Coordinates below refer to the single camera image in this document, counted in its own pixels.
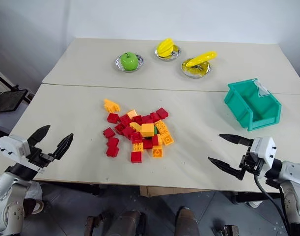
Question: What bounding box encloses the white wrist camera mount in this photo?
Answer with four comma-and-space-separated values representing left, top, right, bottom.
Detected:
0, 134, 46, 174
249, 136, 278, 173

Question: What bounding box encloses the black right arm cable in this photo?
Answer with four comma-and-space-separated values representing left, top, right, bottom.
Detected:
253, 174, 292, 236

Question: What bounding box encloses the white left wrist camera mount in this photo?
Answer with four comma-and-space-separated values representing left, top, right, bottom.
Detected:
0, 134, 46, 174

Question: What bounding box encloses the yellow toy starfruit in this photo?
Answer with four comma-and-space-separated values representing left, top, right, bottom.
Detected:
156, 37, 175, 58

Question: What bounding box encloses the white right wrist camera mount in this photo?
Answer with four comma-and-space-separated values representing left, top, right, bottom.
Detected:
249, 136, 278, 173

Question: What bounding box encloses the silver round plate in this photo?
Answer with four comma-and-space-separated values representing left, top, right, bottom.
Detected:
181, 58, 212, 80
154, 44, 182, 62
114, 54, 145, 73

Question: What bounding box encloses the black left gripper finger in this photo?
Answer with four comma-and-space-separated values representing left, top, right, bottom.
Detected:
51, 133, 74, 161
27, 124, 52, 149

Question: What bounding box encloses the dark rounded brown shape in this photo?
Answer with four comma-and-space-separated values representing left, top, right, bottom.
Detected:
175, 206, 200, 236
86, 209, 147, 236

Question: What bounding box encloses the black table frame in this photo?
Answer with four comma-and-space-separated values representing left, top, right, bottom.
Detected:
33, 180, 109, 196

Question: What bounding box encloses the black mesh chair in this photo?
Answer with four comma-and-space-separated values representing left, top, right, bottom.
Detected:
0, 64, 35, 114

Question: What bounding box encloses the yellow toy banana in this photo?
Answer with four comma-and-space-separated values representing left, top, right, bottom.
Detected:
185, 50, 218, 68

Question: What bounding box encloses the tape roll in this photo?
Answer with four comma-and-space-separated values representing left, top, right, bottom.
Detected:
24, 197, 44, 215

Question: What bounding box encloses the teal plastic storage bin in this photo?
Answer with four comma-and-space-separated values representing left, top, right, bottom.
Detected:
223, 78, 283, 132

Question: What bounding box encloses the clear plastic label holder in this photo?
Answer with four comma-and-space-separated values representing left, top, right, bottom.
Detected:
253, 79, 272, 97

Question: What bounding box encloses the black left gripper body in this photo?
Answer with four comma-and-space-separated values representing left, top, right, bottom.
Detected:
26, 146, 55, 170

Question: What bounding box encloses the dark blocky shape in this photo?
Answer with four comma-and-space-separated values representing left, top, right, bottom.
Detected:
213, 224, 241, 236

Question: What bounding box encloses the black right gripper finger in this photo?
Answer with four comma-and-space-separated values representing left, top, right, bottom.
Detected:
218, 133, 254, 148
208, 156, 246, 181

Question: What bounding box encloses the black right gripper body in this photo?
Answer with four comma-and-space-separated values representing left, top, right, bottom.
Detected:
239, 146, 265, 177

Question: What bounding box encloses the white caster wheel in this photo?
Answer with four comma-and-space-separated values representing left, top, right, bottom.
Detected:
248, 200, 264, 209

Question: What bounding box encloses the green toy apple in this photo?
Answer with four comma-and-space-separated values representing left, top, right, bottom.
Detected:
120, 52, 139, 71

